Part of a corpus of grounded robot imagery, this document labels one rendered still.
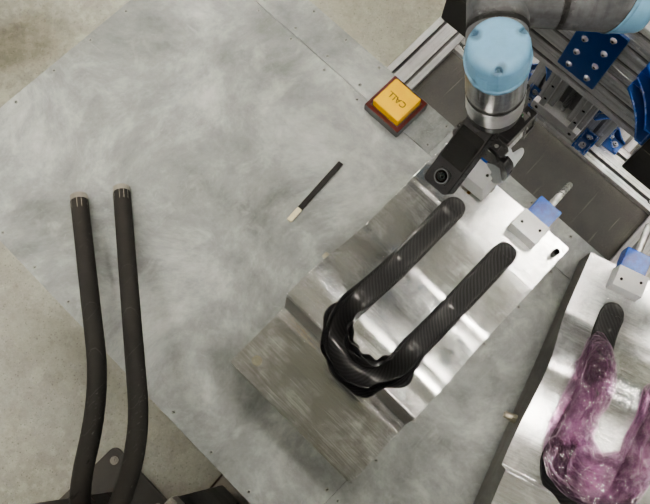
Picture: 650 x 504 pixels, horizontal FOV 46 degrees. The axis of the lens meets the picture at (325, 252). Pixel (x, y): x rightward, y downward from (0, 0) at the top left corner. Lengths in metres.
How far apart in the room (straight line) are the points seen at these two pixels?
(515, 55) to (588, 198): 1.21
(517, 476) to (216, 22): 0.94
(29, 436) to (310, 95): 1.22
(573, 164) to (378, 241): 0.97
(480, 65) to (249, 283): 0.58
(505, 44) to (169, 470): 1.49
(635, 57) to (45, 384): 1.61
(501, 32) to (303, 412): 0.62
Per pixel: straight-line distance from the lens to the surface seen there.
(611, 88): 1.56
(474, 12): 0.96
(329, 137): 1.37
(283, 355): 1.20
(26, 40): 2.53
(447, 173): 1.07
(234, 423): 1.26
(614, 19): 1.01
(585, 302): 1.30
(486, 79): 0.90
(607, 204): 2.09
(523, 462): 1.22
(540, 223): 1.24
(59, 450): 2.15
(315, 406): 1.19
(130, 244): 1.28
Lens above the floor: 2.05
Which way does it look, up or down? 75 degrees down
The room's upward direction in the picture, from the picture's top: 4 degrees clockwise
